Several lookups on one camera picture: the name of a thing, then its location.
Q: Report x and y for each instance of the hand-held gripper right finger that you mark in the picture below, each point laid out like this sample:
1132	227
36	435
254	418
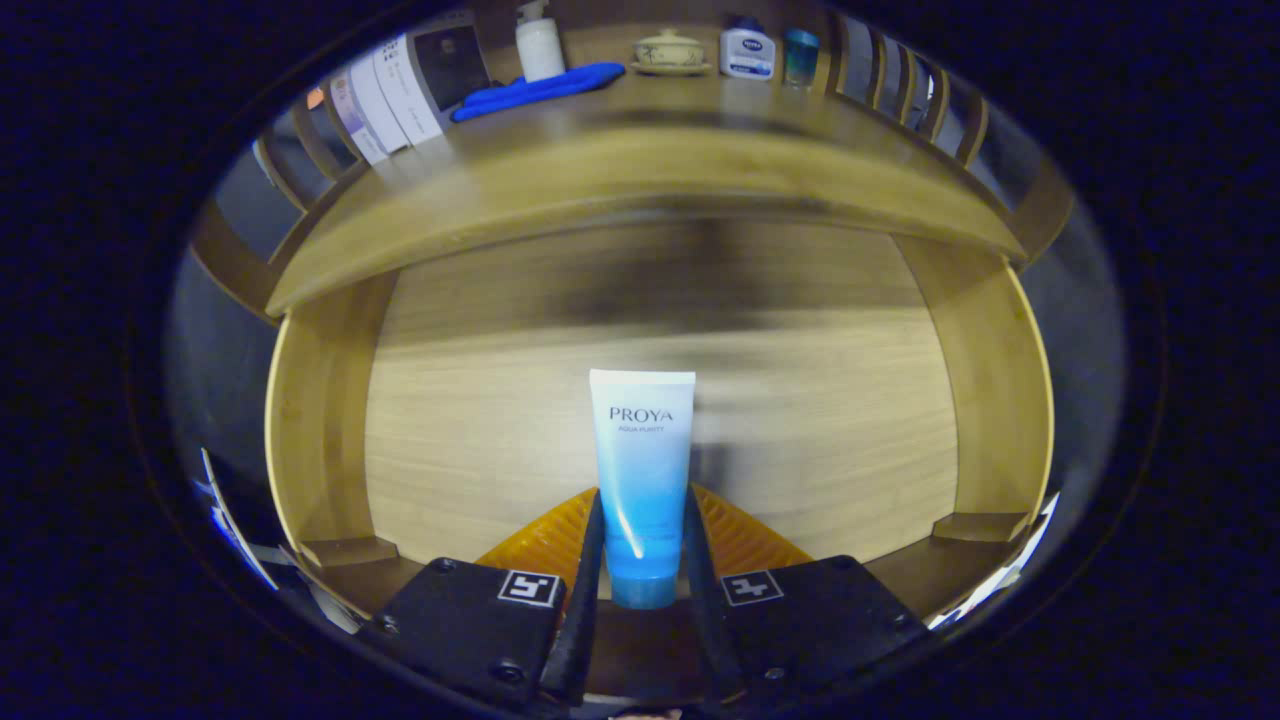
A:
705	620

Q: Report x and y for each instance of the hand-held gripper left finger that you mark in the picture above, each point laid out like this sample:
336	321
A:
585	620

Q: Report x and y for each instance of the blue white cosmetic tube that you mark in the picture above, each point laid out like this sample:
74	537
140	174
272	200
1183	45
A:
642	470

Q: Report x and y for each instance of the wooden drawer with black knob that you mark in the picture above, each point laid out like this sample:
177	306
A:
480	420

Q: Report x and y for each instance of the wooden countertop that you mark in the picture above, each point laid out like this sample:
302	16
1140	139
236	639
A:
650	160

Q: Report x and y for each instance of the wooden cabinet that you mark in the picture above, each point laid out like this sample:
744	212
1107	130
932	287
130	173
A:
235	265

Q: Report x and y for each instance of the blue folded cloth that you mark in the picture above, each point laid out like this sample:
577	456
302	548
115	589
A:
540	90

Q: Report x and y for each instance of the pale purple book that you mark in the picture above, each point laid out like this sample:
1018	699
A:
355	125

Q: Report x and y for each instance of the thin white book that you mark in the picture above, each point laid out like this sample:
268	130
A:
380	105

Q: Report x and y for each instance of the beige lidded ceramic teacup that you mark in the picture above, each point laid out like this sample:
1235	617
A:
670	52

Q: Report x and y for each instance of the white lotion bottle blue cap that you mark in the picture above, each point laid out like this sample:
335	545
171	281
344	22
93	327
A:
747	52

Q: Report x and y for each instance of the teal slim bottle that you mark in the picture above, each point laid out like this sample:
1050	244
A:
800	58

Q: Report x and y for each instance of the white spray bottle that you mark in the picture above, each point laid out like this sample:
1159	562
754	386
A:
540	50

